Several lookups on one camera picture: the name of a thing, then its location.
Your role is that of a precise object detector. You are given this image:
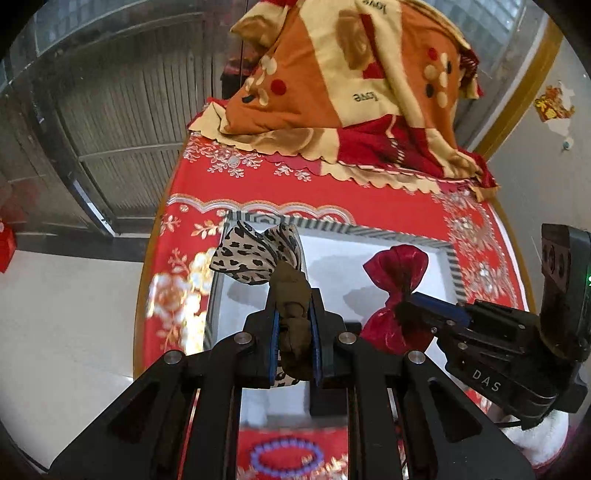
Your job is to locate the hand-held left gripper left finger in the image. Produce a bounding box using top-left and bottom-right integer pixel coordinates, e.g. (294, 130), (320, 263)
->
(48, 288), (279, 480)

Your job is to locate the yellow wooden door frame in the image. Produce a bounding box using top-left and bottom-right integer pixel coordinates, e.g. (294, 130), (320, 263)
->
(475, 25), (565, 163)

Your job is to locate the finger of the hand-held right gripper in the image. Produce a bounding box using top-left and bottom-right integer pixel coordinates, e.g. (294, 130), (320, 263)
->
(406, 292), (472, 326)
(427, 320), (481, 370)

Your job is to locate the leopard print hair bow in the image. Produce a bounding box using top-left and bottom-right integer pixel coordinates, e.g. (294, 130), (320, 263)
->
(210, 220), (315, 389)

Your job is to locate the red box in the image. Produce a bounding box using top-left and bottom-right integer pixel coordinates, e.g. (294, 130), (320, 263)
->
(0, 203), (17, 274)

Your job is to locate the red velvet hair bow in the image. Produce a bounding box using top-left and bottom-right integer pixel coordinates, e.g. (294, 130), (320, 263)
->
(360, 244), (435, 356)

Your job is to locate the red floral tablecloth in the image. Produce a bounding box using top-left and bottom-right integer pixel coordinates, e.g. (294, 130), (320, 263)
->
(133, 130), (536, 480)

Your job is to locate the white tray with striped rim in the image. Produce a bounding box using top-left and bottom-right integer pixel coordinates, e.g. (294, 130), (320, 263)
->
(202, 210), (463, 428)

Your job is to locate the red and gold wall decoration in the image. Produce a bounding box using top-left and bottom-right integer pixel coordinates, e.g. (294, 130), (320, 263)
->
(534, 80), (576, 123)

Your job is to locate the orange and red printed blanket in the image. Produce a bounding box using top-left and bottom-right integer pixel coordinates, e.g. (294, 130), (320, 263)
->
(187, 0), (502, 201)

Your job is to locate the purple bead bracelet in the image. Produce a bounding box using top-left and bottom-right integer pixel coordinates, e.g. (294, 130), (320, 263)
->
(249, 440), (325, 474)

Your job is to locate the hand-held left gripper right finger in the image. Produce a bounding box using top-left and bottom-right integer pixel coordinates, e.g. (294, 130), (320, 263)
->
(309, 288), (536, 480)

